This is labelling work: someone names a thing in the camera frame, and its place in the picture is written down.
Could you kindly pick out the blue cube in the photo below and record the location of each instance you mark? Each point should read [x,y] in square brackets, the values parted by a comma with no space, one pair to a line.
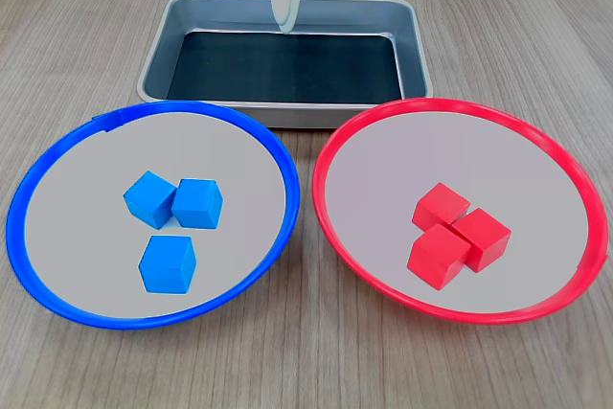
[148,203]
[197,203]
[167,265]

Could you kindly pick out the black tray mat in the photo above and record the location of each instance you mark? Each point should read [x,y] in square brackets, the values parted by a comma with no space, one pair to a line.
[287,69]

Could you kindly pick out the red cube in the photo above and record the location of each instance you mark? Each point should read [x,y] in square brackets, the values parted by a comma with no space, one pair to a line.
[438,256]
[440,204]
[481,239]

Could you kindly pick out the blue-rimmed white plate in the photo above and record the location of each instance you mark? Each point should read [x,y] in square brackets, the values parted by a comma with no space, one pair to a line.
[72,236]

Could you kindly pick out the red-rimmed white plate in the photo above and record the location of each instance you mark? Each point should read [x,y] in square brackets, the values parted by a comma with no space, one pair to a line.
[527,179]

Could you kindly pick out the steel tray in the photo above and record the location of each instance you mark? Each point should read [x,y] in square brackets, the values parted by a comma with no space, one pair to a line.
[163,59]

